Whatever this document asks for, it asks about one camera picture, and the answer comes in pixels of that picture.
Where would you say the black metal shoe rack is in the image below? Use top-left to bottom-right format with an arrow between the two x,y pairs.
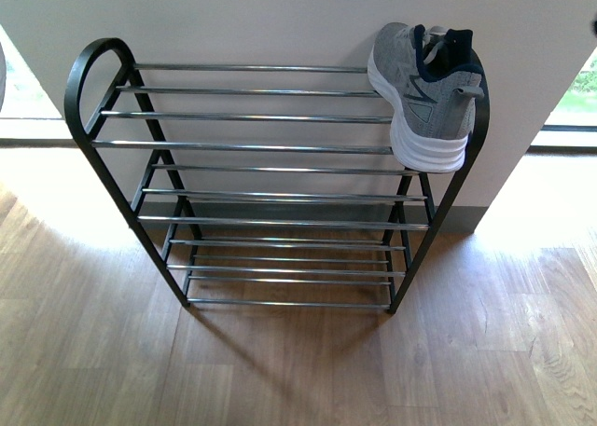
64,38 -> 490,313

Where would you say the grey knit sneaker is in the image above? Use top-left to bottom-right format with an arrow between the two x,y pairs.
368,22 -> 484,173

